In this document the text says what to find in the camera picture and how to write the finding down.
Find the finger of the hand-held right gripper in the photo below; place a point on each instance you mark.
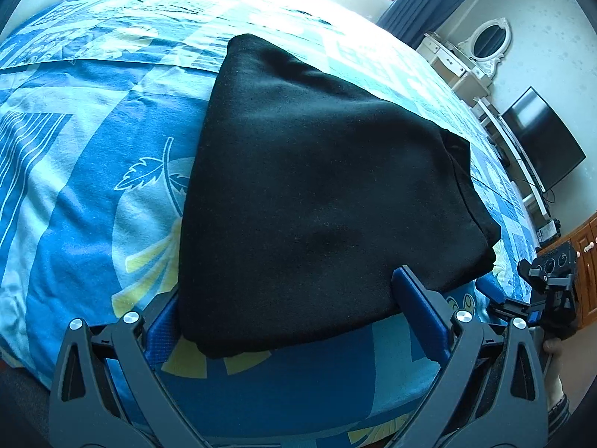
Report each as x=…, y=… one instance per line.
x=510, y=309

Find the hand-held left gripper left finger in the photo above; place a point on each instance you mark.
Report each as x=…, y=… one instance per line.
x=161, y=336

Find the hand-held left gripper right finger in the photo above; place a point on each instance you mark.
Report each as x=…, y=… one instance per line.
x=419, y=308

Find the black pants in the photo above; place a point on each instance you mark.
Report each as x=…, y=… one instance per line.
x=303, y=196

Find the person's right hand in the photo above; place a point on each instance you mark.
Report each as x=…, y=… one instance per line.
x=562, y=324

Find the wooden cabinet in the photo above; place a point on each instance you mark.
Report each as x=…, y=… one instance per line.
x=587, y=261

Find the small black device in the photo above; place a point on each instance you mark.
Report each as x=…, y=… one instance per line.
x=548, y=231

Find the white tv stand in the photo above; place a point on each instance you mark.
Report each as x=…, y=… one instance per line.
x=513, y=149

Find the black flat television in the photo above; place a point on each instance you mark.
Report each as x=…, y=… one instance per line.
x=541, y=140

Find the blue printed blanket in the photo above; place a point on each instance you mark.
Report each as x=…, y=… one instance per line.
x=70, y=196

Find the white vanity dresser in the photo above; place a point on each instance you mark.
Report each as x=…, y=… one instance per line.
x=443, y=63

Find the white oval vanity mirror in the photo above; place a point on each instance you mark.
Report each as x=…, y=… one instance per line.
x=487, y=42

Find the blue curtain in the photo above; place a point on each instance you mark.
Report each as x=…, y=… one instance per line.
x=419, y=4

